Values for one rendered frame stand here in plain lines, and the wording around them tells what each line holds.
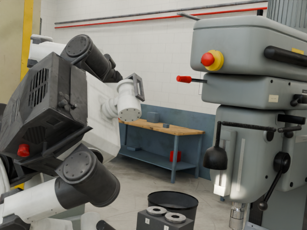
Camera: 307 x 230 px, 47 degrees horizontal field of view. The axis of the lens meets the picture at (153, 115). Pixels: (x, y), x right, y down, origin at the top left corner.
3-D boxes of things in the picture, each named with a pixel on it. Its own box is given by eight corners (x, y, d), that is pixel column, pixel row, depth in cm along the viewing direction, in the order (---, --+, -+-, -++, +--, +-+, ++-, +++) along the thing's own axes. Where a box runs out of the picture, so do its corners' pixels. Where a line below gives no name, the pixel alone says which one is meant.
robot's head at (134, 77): (113, 105, 99) (134, 92, 96) (111, 82, 104) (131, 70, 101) (127, 114, 104) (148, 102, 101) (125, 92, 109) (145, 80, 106)
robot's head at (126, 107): (107, 118, 98) (131, 104, 95) (105, 91, 104) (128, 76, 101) (122, 128, 103) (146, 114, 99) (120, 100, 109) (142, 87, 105)
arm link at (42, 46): (14, 66, 130) (58, 75, 119) (18, 31, 128) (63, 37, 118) (38, 69, 140) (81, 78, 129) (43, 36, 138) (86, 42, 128)
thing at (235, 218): (226, 225, 125) (228, 209, 125) (236, 224, 127) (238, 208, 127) (234, 231, 121) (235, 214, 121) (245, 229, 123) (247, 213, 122)
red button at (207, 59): (210, 66, 99) (211, 51, 98) (198, 65, 102) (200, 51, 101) (217, 67, 101) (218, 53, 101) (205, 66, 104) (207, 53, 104)
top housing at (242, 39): (254, 73, 95) (261, 12, 93) (180, 69, 113) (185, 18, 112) (320, 83, 128) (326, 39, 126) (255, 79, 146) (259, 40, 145)
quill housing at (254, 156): (252, 211, 109) (264, 109, 107) (199, 193, 124) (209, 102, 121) (280, 201, 123) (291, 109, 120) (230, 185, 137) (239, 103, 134)
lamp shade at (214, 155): (199, 167, 104) (202, 146, 103) (205, 162, 110) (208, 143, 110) (224, 171, 101) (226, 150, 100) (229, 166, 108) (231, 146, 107)
